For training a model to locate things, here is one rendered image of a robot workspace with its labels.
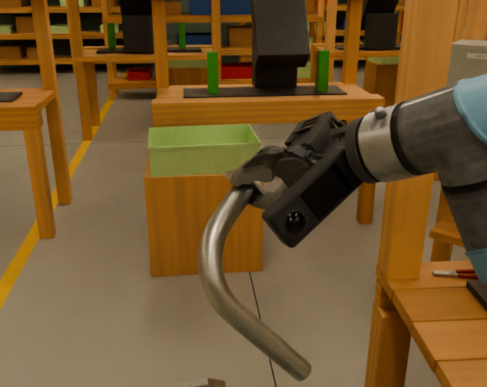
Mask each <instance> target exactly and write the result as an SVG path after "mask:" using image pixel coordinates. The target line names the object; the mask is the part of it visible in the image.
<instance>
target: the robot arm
mask: <svg viewBox="0 0 487 387"><path fill-rule="evenodd" d="M316 119H318V120H316ZM330 119H331V120H330ZM314 120H316V121H314ZM311 121H312V122H311ZM308 122H309V123H308ZM333 122H334V123H333ZM343 122H346V123H345V125H344V124H343ZM306 123H308V124H306ZM334 125H336V126H337V127H338V128H336V127H335V126H334ZM284 144H285V145H286V146H287V148H285V147H278V146H274V145H272V144H268V145H265V146H263V147H261V149H259V150H258V152H256V153H255V155H253V156H252V157H251V158H250V159H249V160H247V161H245V162H244V163H243V164H242V165H240V166H239V167H238V168H237V169H236V170H235V172H234V173H233V175H232V177H231V179H230V183H231V184H233V185H234V186H235V187H237V188H238V187H240V185H242V184H251V183H252V182H254V181H262V182H264V183H266V182H271V181H272V180H273V179H274V178H275V176H277V177H279V178H281V180H282V181H283V183H282V184H281V185H280V186H279V187H278V188H277V189H276V190H275V191H274V192H273V193H272V192H268V193H267V194H265V195H255V196H253V198H252V199H251V201H250V202H249V203H248V204H249V205H251V206H253V207H258V208H261V209H264V210H265V211H264V212H263V214H262V218H263V220H264V221H265V223H266V224H267V225H268V226H269V228H270V229H271V230H272V231H273V232H274V233H275V235H276V236H277V237H278V238H279V240H280V241H281V242H282V243H283V244H284V245H286V246H288V247H290V248H294V247H295V246H296V245H297V244H298V243H300V242H301V241H302V240H303V239H304V238H305V237H306V236H307V235H308V234H309V233H310V232H311V231H312V230H313V229H315V228H316V227H317V226H318V225H319V224H320V223H321V222H322V221H323V220H324V219H325V218H326V217H327V216H328V215H330V214H331V213H332V212H333V211H334V210H335V209H336V208H337V207H338V206H339V205H340V204H341V203H342V202H343V201H344V200H345V199H346V198H347V197H348V196H349V195H350V194H351V193H352V192H353V191H354V190H355V189H356V188H357V187H359V186H360V185H361V184H362V183H363V182H365V183H368V184H374V183H378V182H385V183H390V182H393V181H398V180H404V179H408V178H412V177H418V176H422V175H423V174H431V173H435V172H436V173H437V174H438V177H439V180H440V183H441V186H442V189H443V192H444V194H445V196H446V200H447V202H448V205H449V208H450V210H451V212H452V216H453V218H454V221H455V222H456V226H457V228H458V231H459V234H460V237H461V238H462V242H463V244H464V247H465V250H466V252H465V255H466V256H467V257H468V258H469V259H470V261H471V264H472V266H473V268H474V270H475V273H476V275H477V277H478V278H479V279H480V280H481V281H482V282H483V283H484V284H486V285H487V74H484V75H480V76H478V77H475V78H464V79H461V80H459V81H457V82H456V83H455V84H451V85H449V86H447V87H444V88H440V89H438V90H435V91H431V92H429V93H426V94H423V95H420V96H418V97H415V98H411V99H409V100H407V101H402V102H400V103H398V104H394V105H392V106H389V107H385V108H383V107H378V108H376V109H374V110H371V111H370V112H369V113H368V114H367V115H366V116H364V117H360V118H357V119H355V120H353V121H352V122H351V123H350V124H347V121H345V120H341V121H338V120H337V119H336V117H335V116H334V114H333V112H332V111H327V112H325V113H323V114H319V115H317V116H315V117H311V118H309V119H306V120H304V121H301V122H299V123H298V124H297V126H296V127H295V128H294V130H293V132H292V133H291V134H290V136H289V137H288V138H287V140H286V141H285V143H284Z"/></svg>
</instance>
